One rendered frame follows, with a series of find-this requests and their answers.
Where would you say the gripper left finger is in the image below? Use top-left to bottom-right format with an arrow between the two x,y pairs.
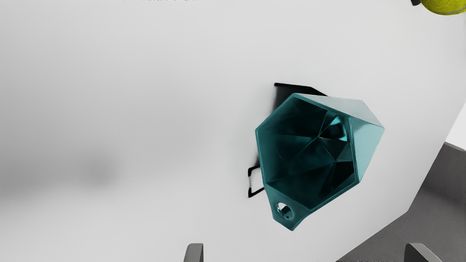
183,243 -> 204,262

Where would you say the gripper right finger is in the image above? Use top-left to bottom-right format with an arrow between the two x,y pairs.
404,243 -> 443,262

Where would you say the teal faceted mug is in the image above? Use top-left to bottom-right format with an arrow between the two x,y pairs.
255,93 -> 385,231

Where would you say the yellow-green tennis ball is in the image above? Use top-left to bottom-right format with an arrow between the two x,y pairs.
420,0 -> 466,16

